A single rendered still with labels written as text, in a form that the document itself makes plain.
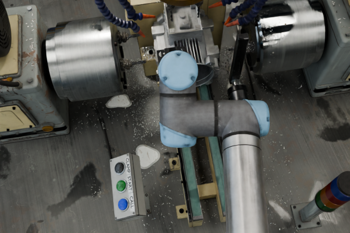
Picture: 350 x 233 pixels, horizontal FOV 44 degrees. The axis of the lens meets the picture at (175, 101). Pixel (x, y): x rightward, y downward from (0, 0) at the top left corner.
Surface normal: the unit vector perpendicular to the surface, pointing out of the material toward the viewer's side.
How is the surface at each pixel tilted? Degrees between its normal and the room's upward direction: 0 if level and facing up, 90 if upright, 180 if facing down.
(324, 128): 0
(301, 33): 36
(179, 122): 29
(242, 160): 7
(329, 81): 89
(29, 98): 89
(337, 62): 89
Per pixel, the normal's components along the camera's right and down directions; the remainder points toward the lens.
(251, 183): 0.22, -0.47
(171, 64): 0.05, 0.08
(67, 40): -0.03, -0.39
